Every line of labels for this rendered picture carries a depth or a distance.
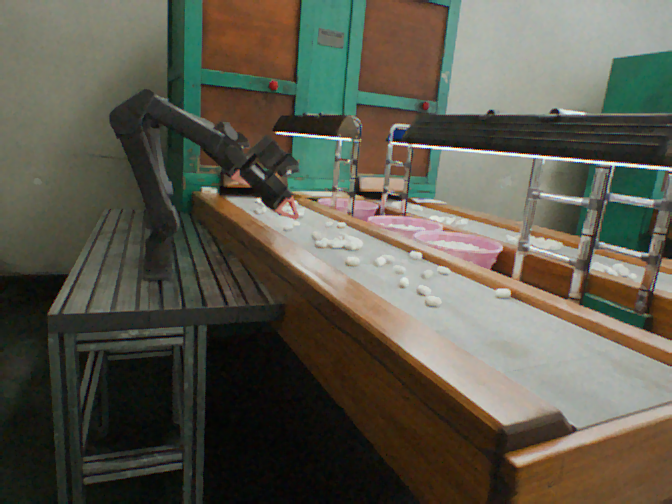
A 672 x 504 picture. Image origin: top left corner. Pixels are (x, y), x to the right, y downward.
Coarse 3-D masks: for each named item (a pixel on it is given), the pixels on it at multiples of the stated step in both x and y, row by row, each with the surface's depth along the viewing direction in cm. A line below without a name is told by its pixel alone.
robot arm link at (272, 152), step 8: (264, 136) 122; (256, 144) 122; (264, 144) 121; (272, 144) 121; (232, 152) 117; (240, 152) 118; (248, 152) 122; (256, 152) 121; (264, 152) 121; (272, 152) 121; (280, 152) 121; (232, 160) 117; (240, 160) 118; (264, 160) 121; (272, 160) 121
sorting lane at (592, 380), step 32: (288, 224) 161; (320, 224) 166; (320, 256) 122; (352, 256) 125; (384, 288) 100; (416, 288) 102; (448, 288) 104; (480, 288) 106; (448, 320) 85; (480, 320) 86; (512, 320) 88; (544, 320) 89; (480, 352) 72; (512, 352) 73; (544, 352) 75; (576, 352) 76; (608, 352) 77; (544, 384) 64; (576, 384) 65; (608, 384) 66; (640, 384) 67; (576, 416) 57; (608, 416) 57
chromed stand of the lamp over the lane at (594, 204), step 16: (496, 112) 92; (512, 112) 95; (560, 112) 79; (576, 112) 81; (544, 160) 101; (608, 176) 88; (528, 192) 103; (544, 192) 100; (592, 192) 90; (528, 208) 103; (592, 208) 90; (528, 224) 104; (592, 224) 90; (528, 240) 105; (592, 240) 91; (544, 256) 101; (560, 256) 97; (576, 272) 93; (576, 288) 94
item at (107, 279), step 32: (96, 224) 167; (128, 224) 171; (192, 224) 181; (96, 256) 129; (128, 256) 131; (192, 256) 142; (224, 256) 141; (64, 288) 103; (96, 288) 109; (128, 288) 106; (160, 288) 113; (192, 288) 110; (224, 288) 112; (256, 288) 114; (64, 320) 90; (96, 320) 92; (128, 320) 94; (160, 320) 97; (192, 320) 99; (224, 320) 102; (256, 320) 104
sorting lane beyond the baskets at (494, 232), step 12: (408, 204) 243; (444, 216) 212; (456, 216) 215; (468, 228) 185; (480, 228) 188; (492, 228) 191; (504, 240) 167; (564, 252) 155; (576, 252) 157; (612, 264) 143; (624, 264) 145; (636, 276) 131; (660, 276) 133; (660, 288) 120
